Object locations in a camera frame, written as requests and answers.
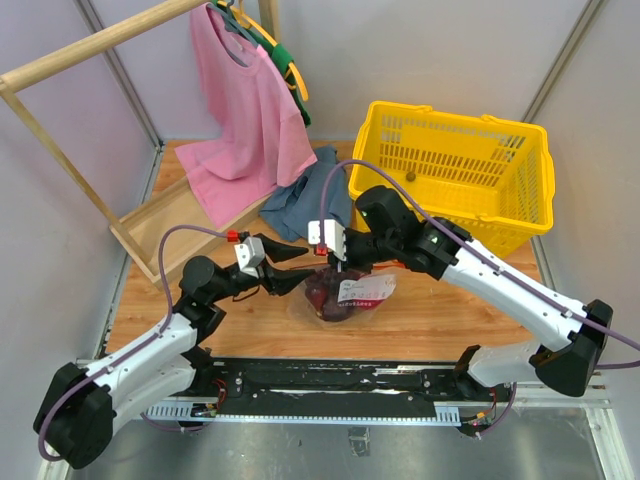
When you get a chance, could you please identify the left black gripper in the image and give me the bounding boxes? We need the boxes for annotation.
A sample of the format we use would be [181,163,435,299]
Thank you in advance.
[210,234,316,303]

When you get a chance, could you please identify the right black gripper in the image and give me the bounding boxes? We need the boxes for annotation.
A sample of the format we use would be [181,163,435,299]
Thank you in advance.
[327,227,399,275]

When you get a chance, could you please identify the dark purple grape bunch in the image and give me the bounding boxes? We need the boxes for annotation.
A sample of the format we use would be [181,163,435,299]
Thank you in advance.
[305,268,365,309]

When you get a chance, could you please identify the clear zip top bag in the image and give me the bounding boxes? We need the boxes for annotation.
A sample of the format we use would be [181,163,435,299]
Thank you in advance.
[287,263,402,325]

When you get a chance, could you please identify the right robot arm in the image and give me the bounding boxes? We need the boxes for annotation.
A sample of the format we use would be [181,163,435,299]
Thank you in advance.
[313,185,613,400]

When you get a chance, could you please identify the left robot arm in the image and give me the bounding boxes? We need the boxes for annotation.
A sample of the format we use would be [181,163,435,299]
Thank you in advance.
[33,232,312,469]

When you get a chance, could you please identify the blue grey cloth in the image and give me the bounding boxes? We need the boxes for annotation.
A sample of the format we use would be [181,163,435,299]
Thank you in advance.
[259,145,352,242]

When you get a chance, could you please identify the wooden clothes rack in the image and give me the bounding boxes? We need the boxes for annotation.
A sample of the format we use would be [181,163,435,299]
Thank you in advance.
[0,0,281,291]

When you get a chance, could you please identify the pink t-shirt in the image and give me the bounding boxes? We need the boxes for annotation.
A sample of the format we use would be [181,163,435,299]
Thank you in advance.
[176,5,316,227]

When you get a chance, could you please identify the yellow plastic basket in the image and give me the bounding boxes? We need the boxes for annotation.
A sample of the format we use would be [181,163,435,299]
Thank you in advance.
[352,101,555,258]

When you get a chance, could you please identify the green garment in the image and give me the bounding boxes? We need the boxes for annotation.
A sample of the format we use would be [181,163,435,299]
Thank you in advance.
[208,1,312,127]

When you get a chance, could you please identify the grey clothes hanger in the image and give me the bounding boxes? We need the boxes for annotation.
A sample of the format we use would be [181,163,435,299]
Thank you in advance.
[207,0,261,66]

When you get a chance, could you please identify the yellow clothes hanger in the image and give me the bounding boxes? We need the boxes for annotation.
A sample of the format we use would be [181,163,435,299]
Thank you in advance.
[218,1,309,102]

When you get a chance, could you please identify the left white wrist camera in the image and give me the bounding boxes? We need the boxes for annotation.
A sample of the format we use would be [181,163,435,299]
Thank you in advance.
[226,234,266,279]

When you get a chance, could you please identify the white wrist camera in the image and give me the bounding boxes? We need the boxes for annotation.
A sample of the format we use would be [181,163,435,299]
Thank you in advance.
[307,219,346,261]
[226,234,266,279]

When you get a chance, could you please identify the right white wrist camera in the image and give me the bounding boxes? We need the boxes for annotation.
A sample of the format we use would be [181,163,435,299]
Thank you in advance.
[307,219,346,261]

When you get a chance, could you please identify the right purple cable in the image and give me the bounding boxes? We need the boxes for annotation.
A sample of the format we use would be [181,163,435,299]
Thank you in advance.
[319,159,640,371]

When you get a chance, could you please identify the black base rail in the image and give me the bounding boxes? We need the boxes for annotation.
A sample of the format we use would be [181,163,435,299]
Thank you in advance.
[147,357,510,426]

